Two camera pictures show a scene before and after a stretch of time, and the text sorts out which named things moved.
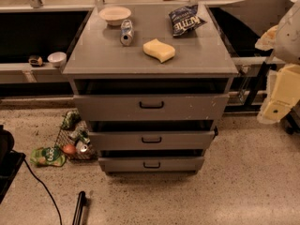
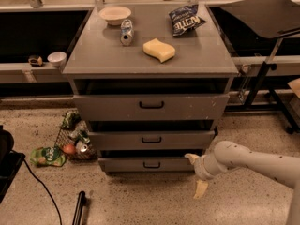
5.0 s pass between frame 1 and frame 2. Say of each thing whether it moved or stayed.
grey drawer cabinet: stayed
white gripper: moved
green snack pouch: stayed
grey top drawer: stayed
